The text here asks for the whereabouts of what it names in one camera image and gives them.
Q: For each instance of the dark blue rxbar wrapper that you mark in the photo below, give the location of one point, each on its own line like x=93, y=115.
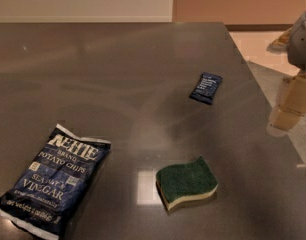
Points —
x=206, y=88

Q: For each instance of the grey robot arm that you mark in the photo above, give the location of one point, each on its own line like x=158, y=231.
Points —
x=297, y=43

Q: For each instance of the green and yellow sponge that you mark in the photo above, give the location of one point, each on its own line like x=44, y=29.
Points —
x=181, y=183

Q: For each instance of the blue kettle chips bag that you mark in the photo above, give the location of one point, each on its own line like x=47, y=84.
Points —
x=44, y=197

